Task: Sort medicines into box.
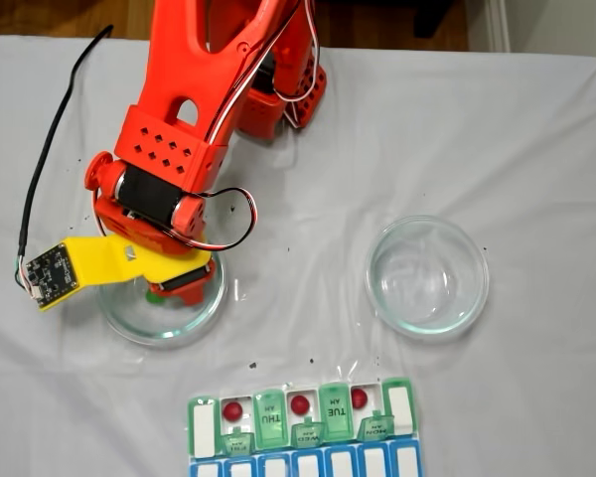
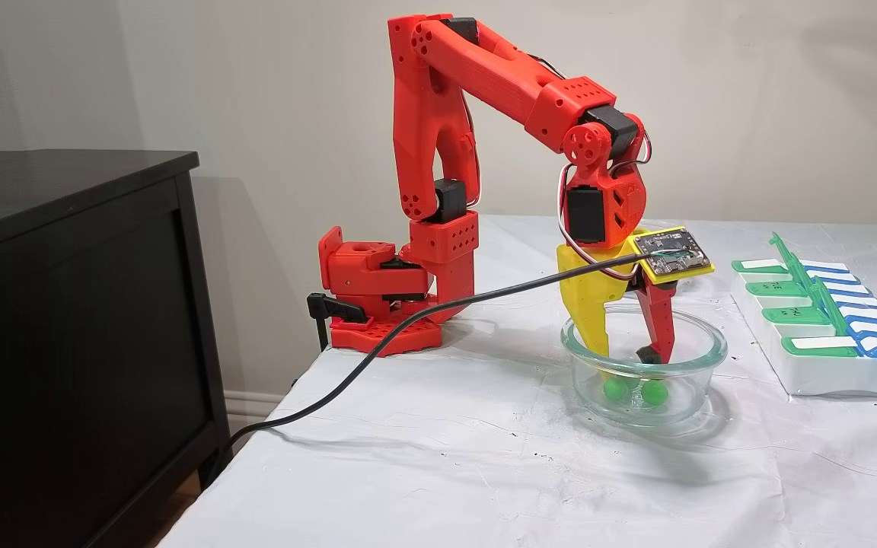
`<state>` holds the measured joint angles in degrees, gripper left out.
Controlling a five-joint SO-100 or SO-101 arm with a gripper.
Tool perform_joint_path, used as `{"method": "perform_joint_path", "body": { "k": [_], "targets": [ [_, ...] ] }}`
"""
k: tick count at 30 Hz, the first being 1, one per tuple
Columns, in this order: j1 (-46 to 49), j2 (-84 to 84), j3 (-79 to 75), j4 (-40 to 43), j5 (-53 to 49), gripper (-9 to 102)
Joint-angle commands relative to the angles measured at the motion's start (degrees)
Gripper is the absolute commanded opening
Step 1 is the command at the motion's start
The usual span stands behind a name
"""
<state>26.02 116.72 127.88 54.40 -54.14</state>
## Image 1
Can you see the red ball pill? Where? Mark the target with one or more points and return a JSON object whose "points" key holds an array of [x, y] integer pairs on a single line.
{"points": [[359, 397], [232, 410], [300, 404]]}

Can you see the weekly pill organizer box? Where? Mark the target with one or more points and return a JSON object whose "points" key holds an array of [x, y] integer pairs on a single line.
{"points": [[335, 417]]}

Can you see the green ball pill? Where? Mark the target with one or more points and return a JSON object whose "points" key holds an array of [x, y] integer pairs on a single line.
{"points": [[154, 299]]}

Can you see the clear glass bowl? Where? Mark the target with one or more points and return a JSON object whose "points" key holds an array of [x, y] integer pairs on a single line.
{"points": [[129, 323], [387, 298]]}

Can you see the white table cloth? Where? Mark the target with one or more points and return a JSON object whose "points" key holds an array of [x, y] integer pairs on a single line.
{"points": [[477, 149]]}

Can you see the white baseboard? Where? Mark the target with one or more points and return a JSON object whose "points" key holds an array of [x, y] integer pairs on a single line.
{"points": [[499, 25]]}

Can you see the camera board on yellow mount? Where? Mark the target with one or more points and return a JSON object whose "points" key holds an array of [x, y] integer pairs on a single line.
{"points": [[54, 273]]}

